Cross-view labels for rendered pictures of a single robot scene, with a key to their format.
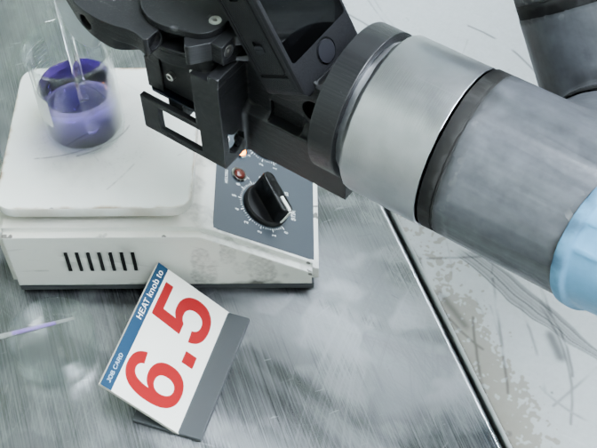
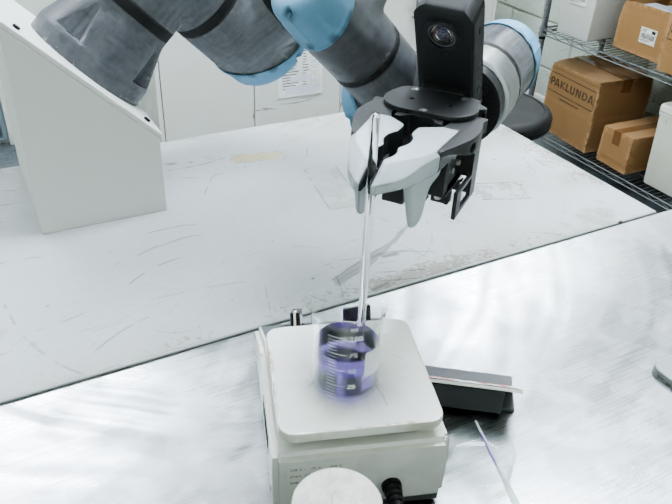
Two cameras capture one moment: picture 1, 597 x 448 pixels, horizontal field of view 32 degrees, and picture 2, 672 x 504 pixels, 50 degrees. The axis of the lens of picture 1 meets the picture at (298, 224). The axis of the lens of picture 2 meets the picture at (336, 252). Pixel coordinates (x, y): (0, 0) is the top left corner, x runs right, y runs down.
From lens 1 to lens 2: 0.77 m
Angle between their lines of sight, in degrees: 70
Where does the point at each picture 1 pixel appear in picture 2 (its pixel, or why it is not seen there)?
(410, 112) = (501, 59)
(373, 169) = (513, 91)
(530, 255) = (532, 71)
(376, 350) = (416, 313)
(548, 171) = (515, 40)
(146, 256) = not seen: hidden behind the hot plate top
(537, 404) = (427, 261)
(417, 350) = (410, 298)
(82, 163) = (383, 376)
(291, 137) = not seen: hidden behind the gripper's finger
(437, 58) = not seen: hidden behind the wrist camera
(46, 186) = (412, 392)
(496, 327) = (385, 272)
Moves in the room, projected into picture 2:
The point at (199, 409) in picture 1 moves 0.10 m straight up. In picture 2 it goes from (491, 378) to (509, 292)
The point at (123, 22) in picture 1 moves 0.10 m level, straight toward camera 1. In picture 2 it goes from (478, 125) to (592, 110)
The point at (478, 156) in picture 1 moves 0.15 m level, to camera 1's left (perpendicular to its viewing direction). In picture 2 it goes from (513, 52) to (590, 116)
